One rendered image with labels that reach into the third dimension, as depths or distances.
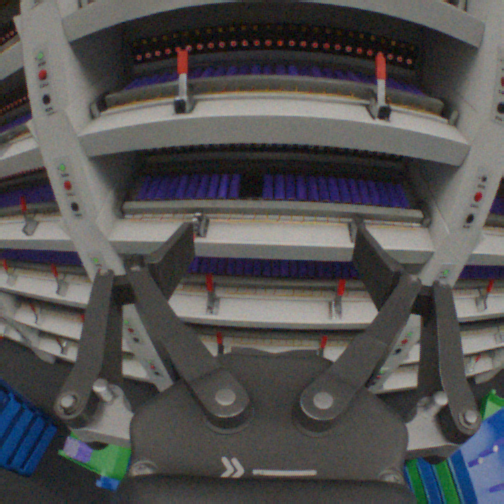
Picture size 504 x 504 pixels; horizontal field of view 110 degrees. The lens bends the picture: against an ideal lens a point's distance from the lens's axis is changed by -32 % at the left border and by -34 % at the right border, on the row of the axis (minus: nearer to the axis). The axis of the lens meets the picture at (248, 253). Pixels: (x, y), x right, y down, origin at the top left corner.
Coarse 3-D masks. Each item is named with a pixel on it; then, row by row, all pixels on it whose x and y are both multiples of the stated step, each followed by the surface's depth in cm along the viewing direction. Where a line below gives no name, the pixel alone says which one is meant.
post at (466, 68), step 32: (448, 64) 27; (480, 64) 20; (480, 96) 22; (480, 128) 25; (416, 160) 45; (480, 160) 28; (448, 192) 35; (448, 224) 36; (480, 224) 35; (448, 256) 40; (416, 320) 51
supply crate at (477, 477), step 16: (496, 416) 39; (480, 432) 40; (496, 432) 38; (464, 448) 38; (480, 448) 36; (464, 464) 33; (480, 464) 33; (496, 464) 31; (464, 480) 30; (480, 480) 29; (496, 480) 27; (464, 496) 28; (480, 496) 26; (496, 496) 23
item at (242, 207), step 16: (128, 208) 45; (144, 208) 45; (160, 208) 45; (176, 208) 44; (192, 208) 44; (208, 208) 44; (224, 208) 44; (240, 208) 43; (256, 208) 43; (272, 208) 43; (288, 208) 43; (304, 208) 42; (320, 208) 42; (336, 208) 42; (352, 208) 42; (368, 208) 42; (384, 208) 42; (336, 224) 42
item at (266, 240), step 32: (160, 160) 52; (320, 160) 49; (352, 160) 48; (384, 160) 47; (128, 192) 47; (416, 192) 46; (96, 224) 40; (128, 224) 46; (160, 224) 45; (224, 224) 44; (256, 224) 44; (288, 224) 44; (320, 224) 43; (224, 256) 46; (256, 256) 45; (288, 256) 44; (320, 256) 44; (416, 256) 41
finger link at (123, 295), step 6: (120, 276) 14; (120, 282) 14; (126, 282) 14; (114, 288) 13; (120, 288) 13; (126, 288) 14; (114, 294) 13; (120, 294) 14; (126, 294) 14; (132, 294) 14; (120, 300) 14; (126, 300) 14; (132, 300) 14
